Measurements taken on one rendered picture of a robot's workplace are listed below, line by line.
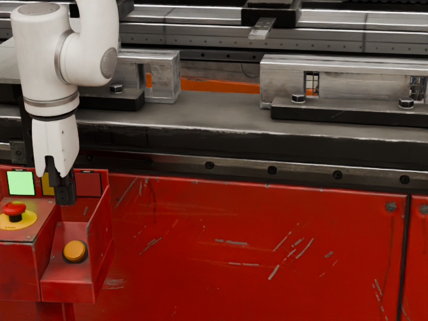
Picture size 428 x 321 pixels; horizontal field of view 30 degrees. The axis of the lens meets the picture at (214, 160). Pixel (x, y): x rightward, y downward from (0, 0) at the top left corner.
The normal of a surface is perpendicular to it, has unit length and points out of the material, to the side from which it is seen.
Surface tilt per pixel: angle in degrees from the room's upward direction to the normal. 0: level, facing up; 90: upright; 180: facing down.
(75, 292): 90
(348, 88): 90
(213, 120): 0
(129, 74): 90
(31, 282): 90
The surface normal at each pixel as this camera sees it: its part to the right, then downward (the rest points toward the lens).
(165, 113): -0.02, -0.91
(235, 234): -0.22, 0.40
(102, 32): 0.67, 0.16
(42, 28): 0.23, 0.47
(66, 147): 0.98, 0.09
